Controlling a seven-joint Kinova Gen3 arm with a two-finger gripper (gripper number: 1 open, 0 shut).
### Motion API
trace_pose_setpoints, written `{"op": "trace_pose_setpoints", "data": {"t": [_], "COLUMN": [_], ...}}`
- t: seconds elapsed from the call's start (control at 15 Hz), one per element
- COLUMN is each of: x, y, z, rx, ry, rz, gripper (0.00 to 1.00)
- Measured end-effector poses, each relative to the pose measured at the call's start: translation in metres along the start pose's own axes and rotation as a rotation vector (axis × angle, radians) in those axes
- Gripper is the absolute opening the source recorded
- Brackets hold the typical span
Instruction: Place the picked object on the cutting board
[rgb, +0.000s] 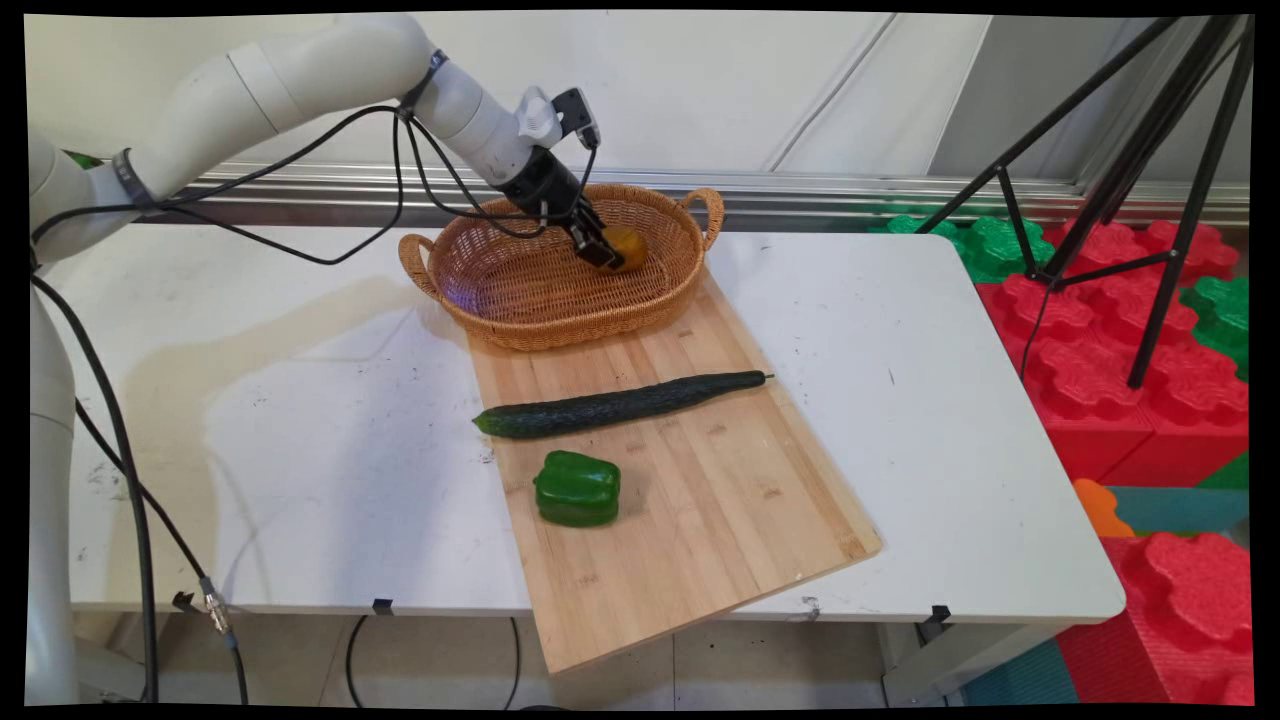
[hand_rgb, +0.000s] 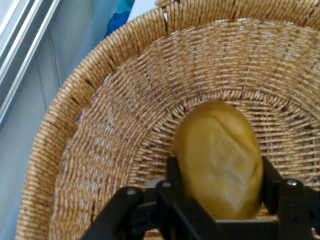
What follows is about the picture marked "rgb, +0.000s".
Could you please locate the dark green cucumber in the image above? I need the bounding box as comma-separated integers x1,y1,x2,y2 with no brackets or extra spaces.
472,370,775,440

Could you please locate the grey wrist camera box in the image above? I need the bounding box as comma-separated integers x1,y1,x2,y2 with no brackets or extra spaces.
551,86,602,151

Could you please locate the teal foam mat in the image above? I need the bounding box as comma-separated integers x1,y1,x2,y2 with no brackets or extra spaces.
1105,485,1251,538

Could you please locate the green foam block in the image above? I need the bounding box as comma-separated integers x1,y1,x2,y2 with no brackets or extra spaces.
1179,275,1251,382
885,213,1057,285

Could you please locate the white ribbed camera mount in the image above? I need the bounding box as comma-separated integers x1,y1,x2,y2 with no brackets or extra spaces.
514,86,564,150

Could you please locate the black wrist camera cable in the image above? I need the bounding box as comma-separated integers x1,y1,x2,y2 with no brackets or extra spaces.
394,104,601,242

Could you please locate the brown potato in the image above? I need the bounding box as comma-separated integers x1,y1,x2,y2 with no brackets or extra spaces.
600,226,649,274

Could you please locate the green bell pepper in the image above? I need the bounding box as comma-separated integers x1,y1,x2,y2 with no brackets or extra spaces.
533,450,622,529

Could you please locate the black cable with metal connector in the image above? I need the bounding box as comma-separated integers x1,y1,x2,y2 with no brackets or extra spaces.
74,398,249,705

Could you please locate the orange foam piece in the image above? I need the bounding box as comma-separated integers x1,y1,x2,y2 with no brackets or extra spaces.
1072,478,1137,540

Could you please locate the black tripod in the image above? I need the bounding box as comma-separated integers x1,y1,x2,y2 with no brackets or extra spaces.
915,15,1256,391

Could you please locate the thick black cable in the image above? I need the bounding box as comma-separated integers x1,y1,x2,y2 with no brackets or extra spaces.
30,274,161,705

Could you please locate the large red foam block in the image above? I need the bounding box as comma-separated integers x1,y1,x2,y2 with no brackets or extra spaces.
975,220,1251,488

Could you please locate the bamboo cutting board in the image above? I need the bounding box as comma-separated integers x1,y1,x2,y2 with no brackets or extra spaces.
467,265,884,674

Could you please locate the white table leg brace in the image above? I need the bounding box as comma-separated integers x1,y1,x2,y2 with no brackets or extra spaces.
880,620,1073,707

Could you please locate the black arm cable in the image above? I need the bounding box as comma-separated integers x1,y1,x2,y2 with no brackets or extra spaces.
30,104,405,267

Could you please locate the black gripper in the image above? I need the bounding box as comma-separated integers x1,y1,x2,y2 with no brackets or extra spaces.
499,147,624,271

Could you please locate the woven wicker basket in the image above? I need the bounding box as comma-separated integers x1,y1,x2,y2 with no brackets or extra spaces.
398,183,725,353

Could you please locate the aluminium wall rail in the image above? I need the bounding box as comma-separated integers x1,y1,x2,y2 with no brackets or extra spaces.
190,164,1251,228

